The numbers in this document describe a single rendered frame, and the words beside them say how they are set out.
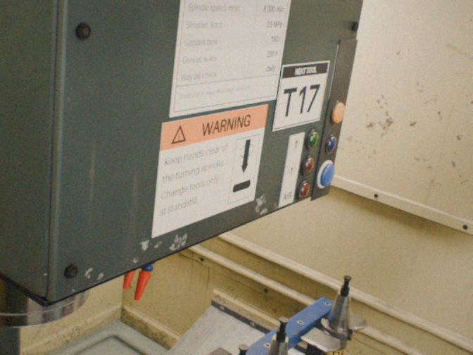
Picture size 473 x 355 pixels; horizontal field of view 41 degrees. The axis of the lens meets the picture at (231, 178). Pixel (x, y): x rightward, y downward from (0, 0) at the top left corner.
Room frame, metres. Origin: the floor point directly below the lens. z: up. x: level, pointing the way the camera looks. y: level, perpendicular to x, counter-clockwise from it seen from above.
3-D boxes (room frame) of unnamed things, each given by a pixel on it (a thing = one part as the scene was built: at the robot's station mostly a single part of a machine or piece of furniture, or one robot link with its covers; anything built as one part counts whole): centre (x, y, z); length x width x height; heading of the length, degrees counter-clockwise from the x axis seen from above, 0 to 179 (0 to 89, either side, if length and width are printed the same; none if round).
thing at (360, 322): (1.12, -0.27, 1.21); 0.07 x 0.05 x 0.01; 55
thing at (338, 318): (1.08, -0.24, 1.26); 0.04 x 0.04 x 0.07
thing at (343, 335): (1.08, -0.24, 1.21); 0.06 x 0.06 x 0.03
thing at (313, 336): (1.03, -0.21, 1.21); 0.07 x 0.05 x 0.01; 55
